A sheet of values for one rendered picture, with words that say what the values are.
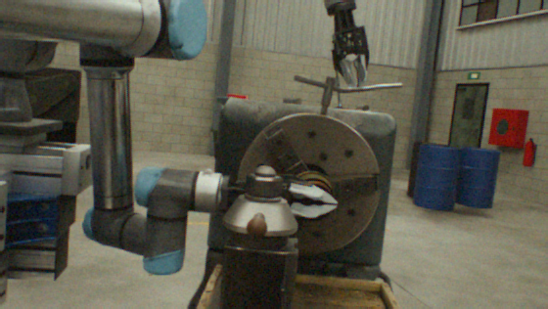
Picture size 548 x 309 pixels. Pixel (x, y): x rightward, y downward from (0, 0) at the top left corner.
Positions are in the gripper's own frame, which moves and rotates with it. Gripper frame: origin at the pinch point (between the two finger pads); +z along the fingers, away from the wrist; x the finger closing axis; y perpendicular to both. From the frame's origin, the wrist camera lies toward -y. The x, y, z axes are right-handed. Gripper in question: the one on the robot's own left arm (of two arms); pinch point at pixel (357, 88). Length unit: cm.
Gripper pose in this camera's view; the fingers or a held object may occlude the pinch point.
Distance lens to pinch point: 127.9
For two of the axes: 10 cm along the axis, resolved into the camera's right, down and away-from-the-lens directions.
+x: 9.7, -2.3, -0.5
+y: -0.2, 1.0, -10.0
